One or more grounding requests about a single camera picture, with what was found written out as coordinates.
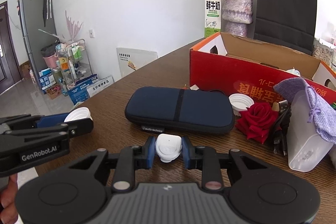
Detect red orange cardboard box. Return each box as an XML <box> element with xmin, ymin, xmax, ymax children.
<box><xmin>190</xmin><ymin>32</ymin><xmax>335</xmax><ymax>105</ymax></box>

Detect white flat box by wall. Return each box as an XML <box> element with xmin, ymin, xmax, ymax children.
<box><xmin>117</xmin><ymin>47</ymin><xmax>158</xmax><ymax>78</ymax></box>

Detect black paper shopping bag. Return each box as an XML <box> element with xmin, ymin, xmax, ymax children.
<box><xmin>253</xmin><ymin>0</ymin><xmax>317</xmax><ymax>55</ymax></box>

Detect red fabric rose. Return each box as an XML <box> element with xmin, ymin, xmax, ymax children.
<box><xmin>235</xmin><ymin>102</ymin><xmax>279</xmax><ymax>144</ymax></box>

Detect purple knitted drawstring pouch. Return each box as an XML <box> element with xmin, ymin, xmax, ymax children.
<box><xmin>273</xmin><ymin>77</ymin><xmax>335</xmax><ymax>144</ymax></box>

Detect wire storage rack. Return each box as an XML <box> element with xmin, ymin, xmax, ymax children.
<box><xmin>58</xmin><ymin>39</ymin><xmax>93</xmax><ymax>90</ymax></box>

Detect grey refrigerator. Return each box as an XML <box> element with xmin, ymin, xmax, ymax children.
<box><xmin>18</xmin><ymin>0</ymin><xmax>56</xmax><ymax>81</ymax></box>

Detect white ribbed bottle cap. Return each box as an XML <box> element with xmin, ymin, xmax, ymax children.
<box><xmin>229</xmin><ymin>93</ymin><xmax>255</xmax><ymax>117</ymax></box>

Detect person's hand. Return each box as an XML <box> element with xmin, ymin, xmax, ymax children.
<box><xmin>1</xmin><ymin>173</ymin><xmax>18</xmax><ymax>224</ymax></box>

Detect pink bin with bag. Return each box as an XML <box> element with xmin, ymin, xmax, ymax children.
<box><xmin>41</xmin><ymin>42</ymin><xmax>59</xmax><ymax>69</ymax></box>

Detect clear jar of seeds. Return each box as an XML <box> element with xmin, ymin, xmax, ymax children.
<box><xmin>312</xmin><ymin>38</ymin><xmax>335</xmax><ymax>67</ymax></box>

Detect white green milk carton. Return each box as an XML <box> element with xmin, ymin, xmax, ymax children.
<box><xmin>205</xmin><ymin>0</ymin><xmax>222</xmax><ymax>38</ymax></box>

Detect navy blue zip pouch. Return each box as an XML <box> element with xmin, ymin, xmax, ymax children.
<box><xmin>125</xmin><ymin>86</ymin><xmax>235</xmax><ymax>134</ymax></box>

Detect small white plastic device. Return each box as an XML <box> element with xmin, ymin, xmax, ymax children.
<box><xmin>155</xmin><ymin>134</ymin><xmax>182</xmax><ymax>163</ymax></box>

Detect translucent white plastic container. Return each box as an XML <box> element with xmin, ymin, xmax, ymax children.
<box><xmin>286</xmin><ymin>90</ymin><xmax>333</xmax><ymax>172</ymax></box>

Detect dark brown door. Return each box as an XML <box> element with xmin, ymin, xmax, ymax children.
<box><xmin>0</xmin><ymin>2</ymin><xmax>22</xmax><ymax>93</ymax></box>

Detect purple textured vase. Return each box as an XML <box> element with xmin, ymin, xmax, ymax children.
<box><xmin>222</xmin><ymin>0</ymin><xmax>253</xmax><ymax>37</ymax></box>

